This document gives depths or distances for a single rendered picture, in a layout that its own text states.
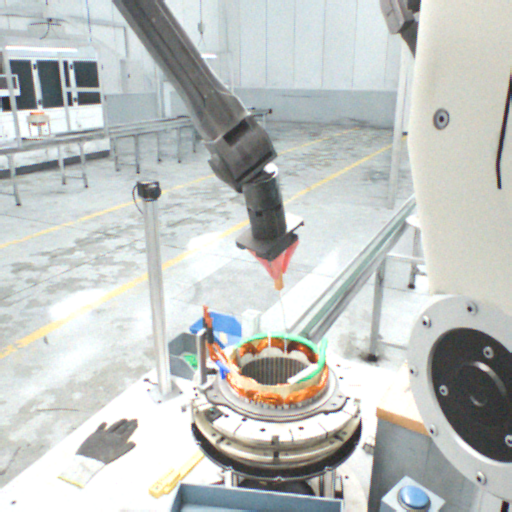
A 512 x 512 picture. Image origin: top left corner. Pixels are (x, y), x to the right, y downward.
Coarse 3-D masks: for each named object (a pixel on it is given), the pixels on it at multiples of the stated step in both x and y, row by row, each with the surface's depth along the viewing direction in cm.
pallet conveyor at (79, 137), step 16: (256, 112) 1180; (96, 128) 811; (112, 128) 836; (128, 128) 798; (144, 128) 837; (160, 128) 874; (176, 128) 916; (192, 128) 1045; (0, 144) 657; (16, 144) 622; (32, 144) 646; (48, 144) 668; (64, 144) 692; (80, 144) 719; (192, 144) 1058; (160, 160) 962; (64, 176) 758; (0, 192) 653; (16, 192) 637
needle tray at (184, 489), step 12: (180, 492) 74; (192, 492) 74; (204, 492) 74; (216, 492) 74; (228, 492) 73; (240, 492) 73; (252, 492) 73; (264, 492) 72; (276, 492) 72; (180, 504) 75; (192, 504) 75; (204, 504) 75; (216, 504) 74; (228, 504) 74; (240, 504) 74; (252, 504) 73; (264, 504) 73; (276, 504) 73; (288, 504) 72; (300, 504) 72; (312, 504) 72; (324, 504) 71; (336, 504) 71
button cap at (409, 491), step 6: (408, 486) 76; (414, 486) 76; (402, 492) 75; (408, 492) 75; (414, 492) 75; (420, 492) 75; (402, 498) 74; (408, 498) 74; (414, 498) 74; (420, 498) 74; (426, 498) 74; (408, 504) 73; (414, 504) 73; (420, 504) 73; (426, 504) 73
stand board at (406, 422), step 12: (396, 384) 97; (408, 384) 97; (384, 396) 94; (396, 396) 94; (408, 396) 94; (384, 408) 90; (396, 408) 90; (408, 408) 90; (396, 420) 89; (408, 420) 88; (420, 420) 87; (420, 432) 87
